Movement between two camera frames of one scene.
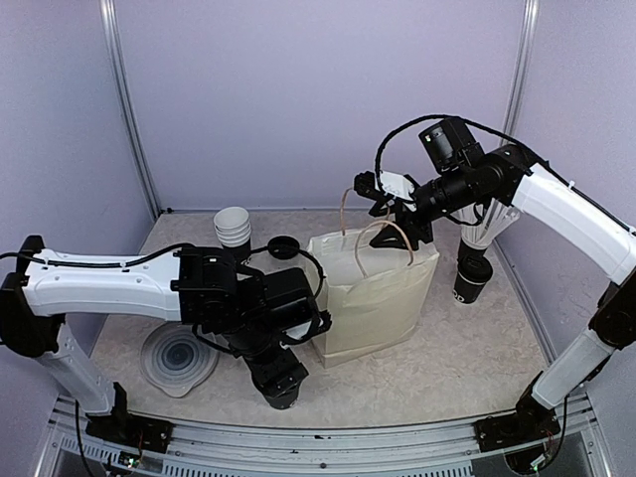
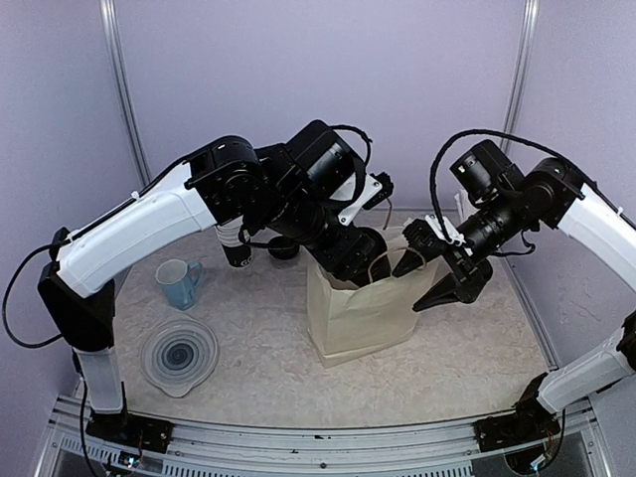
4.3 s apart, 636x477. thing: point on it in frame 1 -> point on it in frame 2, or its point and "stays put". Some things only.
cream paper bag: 375,295 stays put
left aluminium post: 109,21 stays put
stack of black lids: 283,247 stays put
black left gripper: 275,379 -> 346,259
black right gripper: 409,221 -> 446,291
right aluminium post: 521,69 stays put
